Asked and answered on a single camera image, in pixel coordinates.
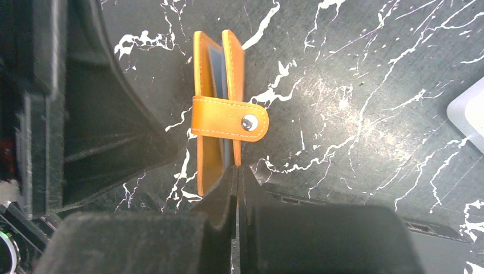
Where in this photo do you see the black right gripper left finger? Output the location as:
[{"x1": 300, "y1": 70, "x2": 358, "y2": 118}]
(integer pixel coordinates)
[{"x1": 35, "y1": 166, "x2": 238, "y2": 273}]

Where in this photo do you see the white rectangular box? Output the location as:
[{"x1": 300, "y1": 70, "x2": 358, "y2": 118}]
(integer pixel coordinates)
[{"x1": 446, "y1": 78, "x2": 483, "y2": 153}]

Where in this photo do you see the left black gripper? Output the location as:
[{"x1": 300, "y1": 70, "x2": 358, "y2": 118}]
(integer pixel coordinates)
[{"x1": 1, "y1": 1, "x2": 176, "y2": 273}]

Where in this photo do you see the orange leather card holder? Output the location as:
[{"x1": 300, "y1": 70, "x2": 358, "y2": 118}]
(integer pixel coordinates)
[{"x1": 191, "y1": 30, "x2": 269, "y2": 196}]

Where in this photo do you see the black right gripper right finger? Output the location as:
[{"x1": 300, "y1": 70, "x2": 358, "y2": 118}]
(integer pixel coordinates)
[{"x1": 238, "y1": 166, "x2": 424, "y2": 273}]

